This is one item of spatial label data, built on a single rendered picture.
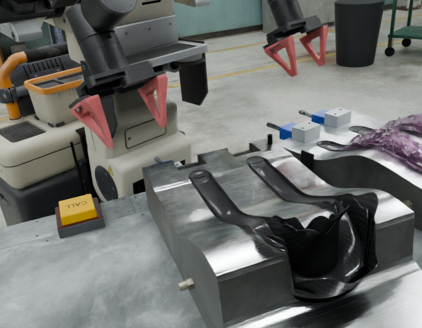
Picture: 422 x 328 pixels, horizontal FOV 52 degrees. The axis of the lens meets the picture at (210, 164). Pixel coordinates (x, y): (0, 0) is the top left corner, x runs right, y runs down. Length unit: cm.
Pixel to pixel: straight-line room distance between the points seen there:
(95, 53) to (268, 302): 41
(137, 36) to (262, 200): 49
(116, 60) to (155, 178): 21
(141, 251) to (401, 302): 40
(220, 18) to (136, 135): 557
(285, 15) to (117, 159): 49
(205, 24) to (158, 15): 543
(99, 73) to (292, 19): 44
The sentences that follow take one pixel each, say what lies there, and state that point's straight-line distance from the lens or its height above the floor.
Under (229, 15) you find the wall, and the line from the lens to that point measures 662.
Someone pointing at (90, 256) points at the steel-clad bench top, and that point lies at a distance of 75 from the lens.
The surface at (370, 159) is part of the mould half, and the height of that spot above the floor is 90.
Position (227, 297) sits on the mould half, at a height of 90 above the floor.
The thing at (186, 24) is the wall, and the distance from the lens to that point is 638.
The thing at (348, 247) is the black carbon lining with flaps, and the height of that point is 89.
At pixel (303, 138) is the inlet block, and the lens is 92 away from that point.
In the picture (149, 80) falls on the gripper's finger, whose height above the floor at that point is 106.
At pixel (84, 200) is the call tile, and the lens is 84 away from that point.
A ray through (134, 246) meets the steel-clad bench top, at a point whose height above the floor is 80.
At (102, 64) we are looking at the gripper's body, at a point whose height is 110.
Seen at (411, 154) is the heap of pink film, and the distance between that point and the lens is 80.
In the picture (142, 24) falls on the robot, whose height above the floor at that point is 110.
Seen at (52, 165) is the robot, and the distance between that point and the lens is 127.
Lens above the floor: 124
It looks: 27 degrees down
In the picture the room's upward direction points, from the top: 5 degrees counter-clockwise
